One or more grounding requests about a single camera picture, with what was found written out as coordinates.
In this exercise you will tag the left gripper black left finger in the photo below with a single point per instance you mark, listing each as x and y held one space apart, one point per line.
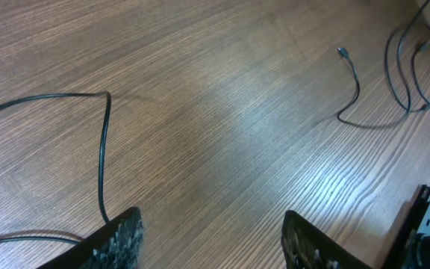
117 244

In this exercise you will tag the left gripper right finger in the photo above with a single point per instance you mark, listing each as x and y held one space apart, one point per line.
305 246

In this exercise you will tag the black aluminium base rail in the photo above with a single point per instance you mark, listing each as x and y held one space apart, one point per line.
420 228

